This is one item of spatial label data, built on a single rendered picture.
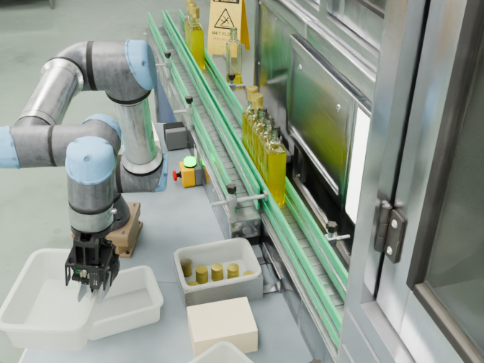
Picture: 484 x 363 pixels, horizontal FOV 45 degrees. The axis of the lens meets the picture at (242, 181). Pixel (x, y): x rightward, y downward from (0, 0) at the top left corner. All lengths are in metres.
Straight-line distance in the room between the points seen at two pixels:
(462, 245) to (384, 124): 0.13
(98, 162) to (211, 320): 0.69
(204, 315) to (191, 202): 0.61
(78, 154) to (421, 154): 0.56
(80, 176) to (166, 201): 1.11
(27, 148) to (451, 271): 0.75
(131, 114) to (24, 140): 0.47
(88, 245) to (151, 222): 0.95
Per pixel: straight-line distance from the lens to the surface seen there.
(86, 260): 1.05
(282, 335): 1.58
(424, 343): 0.63
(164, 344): 1.57
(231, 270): 1.65
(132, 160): 1.63
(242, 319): 1.51
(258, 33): 2.28
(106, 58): 1.38
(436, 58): 0.53
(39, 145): 1.06
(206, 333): 1.48
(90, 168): 0.94
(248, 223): 1.72
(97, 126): 1.05
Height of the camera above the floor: 1.93
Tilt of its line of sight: 34 degrees down
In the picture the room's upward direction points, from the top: straight up
